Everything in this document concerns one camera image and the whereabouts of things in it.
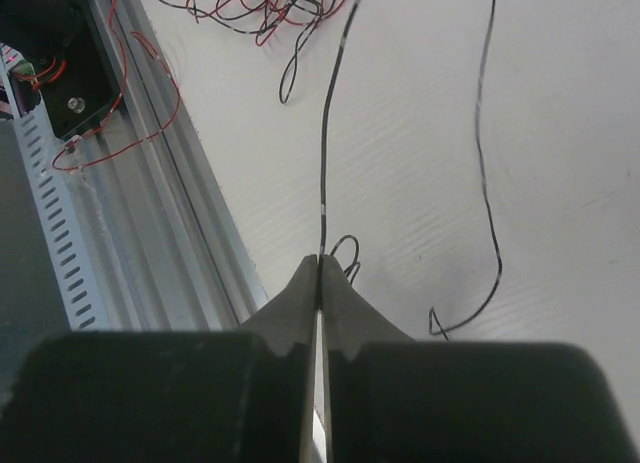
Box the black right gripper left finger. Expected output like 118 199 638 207
1 256 318 462

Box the red thin wire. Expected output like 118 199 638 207
51 0 361 173

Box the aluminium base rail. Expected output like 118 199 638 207
74 0 266 330

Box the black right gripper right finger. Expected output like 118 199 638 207
319 256 639 462

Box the white slotted cable duct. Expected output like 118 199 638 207
1 45 112 331

